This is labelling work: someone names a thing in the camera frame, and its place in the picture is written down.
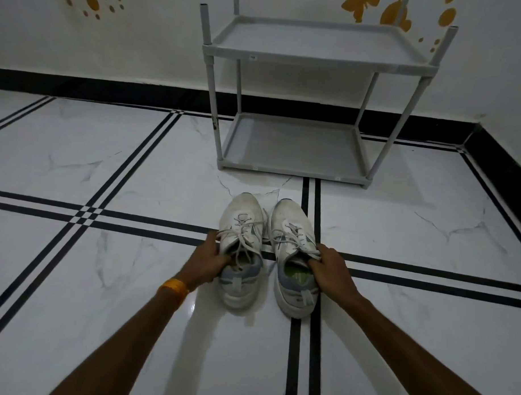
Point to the person's right forearm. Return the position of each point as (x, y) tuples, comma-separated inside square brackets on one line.
[(408, 358)]

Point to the yellow oval wall sticker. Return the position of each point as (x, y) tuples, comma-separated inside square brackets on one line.
[(447, 17)]

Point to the person's left forearm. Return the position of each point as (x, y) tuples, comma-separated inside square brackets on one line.
[(118, 352)]

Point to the yellow hanging butterfly wall sticker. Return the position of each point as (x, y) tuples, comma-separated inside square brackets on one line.
[(388, 16)]

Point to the person's right hand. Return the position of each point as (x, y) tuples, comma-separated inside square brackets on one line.
[(332, 276)]

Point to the grey two-tier shoe rack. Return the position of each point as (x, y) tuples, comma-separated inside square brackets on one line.
[(317, 41)]

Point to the person's left hand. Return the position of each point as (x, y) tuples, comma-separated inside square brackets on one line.
[(205, 263)]

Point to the orange thread wristband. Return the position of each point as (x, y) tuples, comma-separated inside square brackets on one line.
[(176, 288)]

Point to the white sneaker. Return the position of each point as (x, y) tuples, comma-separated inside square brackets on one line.
[(243, 207), (290, 213)]

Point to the cluster of yellow wall stickers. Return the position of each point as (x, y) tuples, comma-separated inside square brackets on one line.
[(92, 1)]

